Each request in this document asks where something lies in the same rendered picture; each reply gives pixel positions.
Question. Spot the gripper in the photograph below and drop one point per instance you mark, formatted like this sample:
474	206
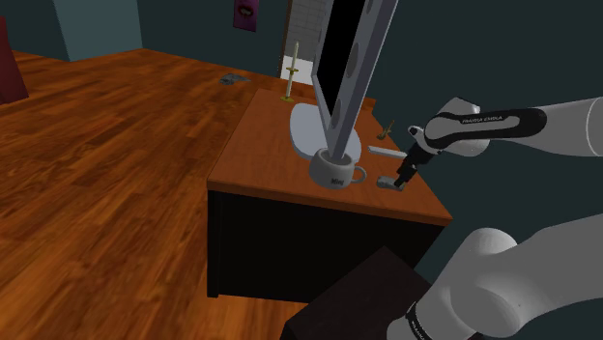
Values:
409	168

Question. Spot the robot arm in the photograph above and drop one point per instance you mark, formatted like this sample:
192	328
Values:
499	287

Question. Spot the small grey block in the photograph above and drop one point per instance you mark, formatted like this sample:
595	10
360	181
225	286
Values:
387	182

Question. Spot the grey flat stick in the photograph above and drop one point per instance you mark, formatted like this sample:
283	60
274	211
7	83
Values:
386	151

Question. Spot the small brown figurine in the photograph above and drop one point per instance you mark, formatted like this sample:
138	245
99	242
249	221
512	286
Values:
386	132

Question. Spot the grey mug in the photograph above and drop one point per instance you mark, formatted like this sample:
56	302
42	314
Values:
332	172

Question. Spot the grey flat screen monitor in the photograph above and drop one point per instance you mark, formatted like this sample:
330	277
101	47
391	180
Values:
346	61

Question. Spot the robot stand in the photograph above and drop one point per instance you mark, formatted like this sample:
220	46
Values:
358	301

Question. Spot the wooden desk with black front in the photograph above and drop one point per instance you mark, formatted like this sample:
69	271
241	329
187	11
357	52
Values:
264	155

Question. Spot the pale sword statuette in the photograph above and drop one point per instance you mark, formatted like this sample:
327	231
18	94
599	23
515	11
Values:
292	70

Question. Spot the white doorway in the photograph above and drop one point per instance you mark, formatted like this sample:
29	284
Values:
301	37

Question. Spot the grey crumpled object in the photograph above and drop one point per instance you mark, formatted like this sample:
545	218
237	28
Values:
232	79

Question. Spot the dark red furniture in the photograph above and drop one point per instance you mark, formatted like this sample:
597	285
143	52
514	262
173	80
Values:
9	66

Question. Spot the purple wall picture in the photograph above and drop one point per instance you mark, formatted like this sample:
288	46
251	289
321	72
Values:
245	14

